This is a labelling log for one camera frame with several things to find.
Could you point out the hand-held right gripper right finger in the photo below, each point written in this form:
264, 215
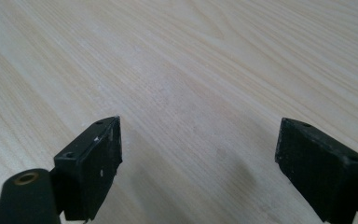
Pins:
320, 174

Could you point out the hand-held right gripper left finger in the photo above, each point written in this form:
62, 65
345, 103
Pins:
88, 174

